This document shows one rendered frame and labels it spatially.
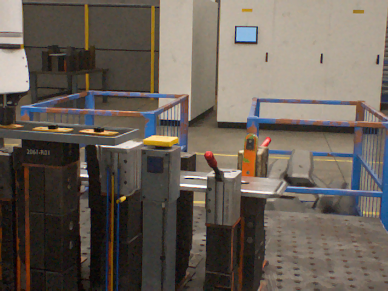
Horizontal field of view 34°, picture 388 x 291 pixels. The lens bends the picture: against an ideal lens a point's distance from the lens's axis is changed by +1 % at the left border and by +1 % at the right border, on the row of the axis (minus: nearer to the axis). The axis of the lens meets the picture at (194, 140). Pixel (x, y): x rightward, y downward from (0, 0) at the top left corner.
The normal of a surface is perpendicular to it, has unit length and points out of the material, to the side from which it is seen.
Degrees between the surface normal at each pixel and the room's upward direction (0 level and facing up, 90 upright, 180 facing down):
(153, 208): 90
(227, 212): 90
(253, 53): 90
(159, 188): 90
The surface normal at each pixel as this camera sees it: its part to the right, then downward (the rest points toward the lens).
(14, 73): 0.82, 0.11
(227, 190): -0.29, 0.15
